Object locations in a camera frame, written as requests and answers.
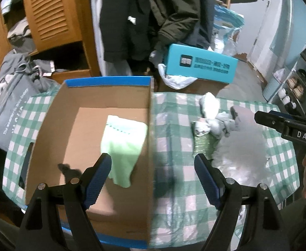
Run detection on white grey socks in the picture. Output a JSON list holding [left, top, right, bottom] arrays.
[[194, 92, 238, 139]]

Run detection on grey plush slipper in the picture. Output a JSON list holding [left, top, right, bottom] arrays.
[[230, 105, 262, 132]]

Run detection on green checked tablecloth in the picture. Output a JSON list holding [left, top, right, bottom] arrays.
[[1, 91, 300, 249]]

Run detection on grey shoe rack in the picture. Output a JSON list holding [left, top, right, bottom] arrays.
[[262, 44, 306, 116]]

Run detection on cardboard box blue rim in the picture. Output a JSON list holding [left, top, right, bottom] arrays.
[[25, 76, 154, 249]]

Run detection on light green cloth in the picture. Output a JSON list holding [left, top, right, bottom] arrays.
[[100, 115, 148, 188]]

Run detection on brown cardboard box under teal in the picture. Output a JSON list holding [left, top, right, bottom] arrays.
[[154, 77, 229, 96]]

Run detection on white plastic bag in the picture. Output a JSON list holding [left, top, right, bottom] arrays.
[[149, 50, 197, 90]]

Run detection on grey printed tote bag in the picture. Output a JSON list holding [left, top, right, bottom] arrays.
[[0, 73, 49, 151]]

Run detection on teal rectangular box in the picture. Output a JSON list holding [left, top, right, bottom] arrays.
[[166, 44, 238, 84]]

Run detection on blue plastic bags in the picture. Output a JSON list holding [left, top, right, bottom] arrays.
[[210, 5, 244, 57]]

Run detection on grey clothes pile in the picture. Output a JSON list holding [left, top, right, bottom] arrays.
[[0, 50, 68, 78]]

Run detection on black hanging coat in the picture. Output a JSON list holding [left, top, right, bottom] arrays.
[[100, 0, 151, 62]]

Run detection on wooden louvered wardrobe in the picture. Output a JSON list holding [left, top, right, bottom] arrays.
[[0, 0, 101, 83]]

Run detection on dark green hanging jacket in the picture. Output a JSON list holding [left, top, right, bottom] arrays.
[[149, 0, 215, 53]]

